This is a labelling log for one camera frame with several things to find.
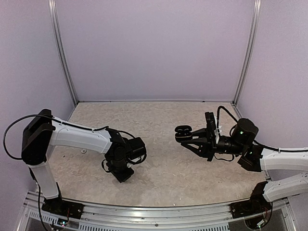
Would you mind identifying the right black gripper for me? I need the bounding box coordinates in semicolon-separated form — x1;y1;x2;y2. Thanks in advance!
181;128;245;161

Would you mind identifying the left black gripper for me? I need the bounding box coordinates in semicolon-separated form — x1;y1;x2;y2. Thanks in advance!
106;156;134;183

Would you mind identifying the black earbud charging case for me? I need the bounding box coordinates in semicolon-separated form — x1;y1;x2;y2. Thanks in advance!
175;125;193;143

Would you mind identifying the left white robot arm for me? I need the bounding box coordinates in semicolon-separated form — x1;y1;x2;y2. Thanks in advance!
21;109;147;214

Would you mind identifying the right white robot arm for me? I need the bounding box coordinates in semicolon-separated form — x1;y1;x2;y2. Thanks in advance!
175;118;308;214

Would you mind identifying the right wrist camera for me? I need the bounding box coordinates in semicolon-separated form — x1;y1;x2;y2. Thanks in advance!
205;112;220;143

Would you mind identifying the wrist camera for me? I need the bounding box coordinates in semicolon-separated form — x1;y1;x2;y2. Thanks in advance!
126;137;147;165
205;112;220;143

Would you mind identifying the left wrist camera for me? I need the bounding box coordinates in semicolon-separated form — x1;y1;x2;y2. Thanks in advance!
126;137;147;165

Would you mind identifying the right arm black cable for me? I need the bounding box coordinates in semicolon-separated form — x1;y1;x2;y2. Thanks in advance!
211;105;308;162

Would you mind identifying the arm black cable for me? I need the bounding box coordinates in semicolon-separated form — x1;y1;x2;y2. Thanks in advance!
3;114;135;161
211;105;308;162

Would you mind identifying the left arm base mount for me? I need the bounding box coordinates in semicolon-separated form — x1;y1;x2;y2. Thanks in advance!
41;197;84;219

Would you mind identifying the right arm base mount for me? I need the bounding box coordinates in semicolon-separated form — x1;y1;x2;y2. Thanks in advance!
230;181;272;218

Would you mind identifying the front aluminium rail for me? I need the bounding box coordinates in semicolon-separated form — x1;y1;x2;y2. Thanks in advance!
14;192;298;231

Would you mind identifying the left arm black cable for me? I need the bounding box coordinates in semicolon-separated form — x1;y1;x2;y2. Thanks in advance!
3;114;135;161

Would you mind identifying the right aluminium frame post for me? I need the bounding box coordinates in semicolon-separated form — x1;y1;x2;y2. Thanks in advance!
232;0;262;107

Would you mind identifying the aluminium frame post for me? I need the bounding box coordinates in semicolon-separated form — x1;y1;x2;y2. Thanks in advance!
48;0;79;107
232;0;262;107

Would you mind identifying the left aluminium frame post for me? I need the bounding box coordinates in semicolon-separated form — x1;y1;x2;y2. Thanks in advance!
48;0;79;107

